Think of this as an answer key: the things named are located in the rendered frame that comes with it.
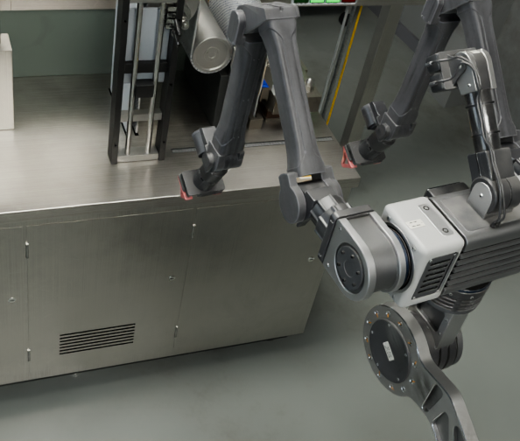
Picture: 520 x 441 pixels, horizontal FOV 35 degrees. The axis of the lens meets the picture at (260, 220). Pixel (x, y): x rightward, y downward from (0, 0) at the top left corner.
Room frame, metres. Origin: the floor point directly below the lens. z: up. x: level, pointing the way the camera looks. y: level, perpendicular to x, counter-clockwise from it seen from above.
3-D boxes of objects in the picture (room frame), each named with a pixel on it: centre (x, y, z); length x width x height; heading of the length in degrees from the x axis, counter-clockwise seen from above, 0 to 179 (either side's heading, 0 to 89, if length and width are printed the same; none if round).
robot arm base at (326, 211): (1.16, -0.14, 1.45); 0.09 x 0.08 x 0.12; 126
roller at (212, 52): (2.19, 0.31, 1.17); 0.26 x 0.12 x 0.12; 29
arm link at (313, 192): (1.22, -0.09, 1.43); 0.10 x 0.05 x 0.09; 36
